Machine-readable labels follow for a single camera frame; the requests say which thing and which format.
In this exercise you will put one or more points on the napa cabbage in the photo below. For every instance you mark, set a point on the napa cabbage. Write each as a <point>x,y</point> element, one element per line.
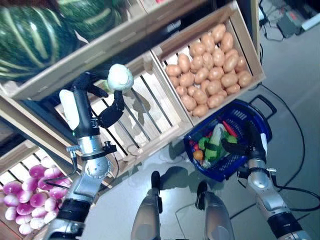
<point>120,77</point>
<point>216,132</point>
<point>231,138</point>

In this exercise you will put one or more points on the single red carrot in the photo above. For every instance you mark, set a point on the single red carrot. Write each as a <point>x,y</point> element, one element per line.
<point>228,128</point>

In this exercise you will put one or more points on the wooden crate with potatoes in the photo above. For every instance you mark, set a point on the wooden crate with potatoes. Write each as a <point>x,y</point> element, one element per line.
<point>197,31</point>

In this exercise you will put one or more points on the silver left robot leg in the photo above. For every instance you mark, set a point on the silver left robot leg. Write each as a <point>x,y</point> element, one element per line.
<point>147,220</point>

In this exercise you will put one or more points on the blue plastic shopping basket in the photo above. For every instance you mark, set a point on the blue plastic shopping basket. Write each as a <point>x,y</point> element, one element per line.
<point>225,170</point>

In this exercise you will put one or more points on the pile of purple onions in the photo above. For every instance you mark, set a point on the pile of purple onions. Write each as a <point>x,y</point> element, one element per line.
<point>27,200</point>

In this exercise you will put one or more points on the orange fruit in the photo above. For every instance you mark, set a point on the orange fruit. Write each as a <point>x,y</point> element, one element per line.
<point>198,155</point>

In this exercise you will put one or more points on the grey power box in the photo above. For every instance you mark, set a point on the grey power box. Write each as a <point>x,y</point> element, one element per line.
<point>287,25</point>

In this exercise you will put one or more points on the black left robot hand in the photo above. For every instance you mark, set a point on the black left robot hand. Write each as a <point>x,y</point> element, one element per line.
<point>83,112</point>

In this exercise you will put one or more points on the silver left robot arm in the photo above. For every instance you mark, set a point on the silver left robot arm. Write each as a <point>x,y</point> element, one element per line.
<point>92,170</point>

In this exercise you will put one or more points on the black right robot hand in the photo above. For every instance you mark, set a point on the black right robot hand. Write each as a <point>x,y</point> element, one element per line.
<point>257,147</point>

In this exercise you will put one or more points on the round green vegetable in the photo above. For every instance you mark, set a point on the round green vegetable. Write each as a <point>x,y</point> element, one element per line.
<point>203,143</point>

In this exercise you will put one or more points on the pile of purple turnips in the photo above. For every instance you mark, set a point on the pile of purple turnips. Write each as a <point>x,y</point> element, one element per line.
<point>15,155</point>

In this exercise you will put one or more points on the silver right robot leg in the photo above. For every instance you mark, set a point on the silver right robot leg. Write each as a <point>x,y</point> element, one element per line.
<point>217,215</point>

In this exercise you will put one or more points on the wooden crate with pumpkins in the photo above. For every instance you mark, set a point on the wooden crate with pumpkins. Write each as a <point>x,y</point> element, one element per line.
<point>112,45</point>

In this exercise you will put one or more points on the pile of brown potatoes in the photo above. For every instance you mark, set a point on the pile of brown potatoes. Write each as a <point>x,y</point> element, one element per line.
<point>210,72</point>

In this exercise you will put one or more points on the wooden crate with white slats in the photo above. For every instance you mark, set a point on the wooden crate with white slats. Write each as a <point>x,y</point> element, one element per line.
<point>160,107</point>

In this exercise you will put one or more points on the green striped pumpkin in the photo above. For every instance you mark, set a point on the green striped pumpkin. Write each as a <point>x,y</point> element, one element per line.
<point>32,40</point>
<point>95,17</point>

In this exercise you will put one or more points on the silver robot leg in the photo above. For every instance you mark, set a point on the silver robot leg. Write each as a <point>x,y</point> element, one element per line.
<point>147,220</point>
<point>217,215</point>

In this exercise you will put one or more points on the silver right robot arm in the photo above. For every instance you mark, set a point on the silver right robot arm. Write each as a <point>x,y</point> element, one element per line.
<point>260,180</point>

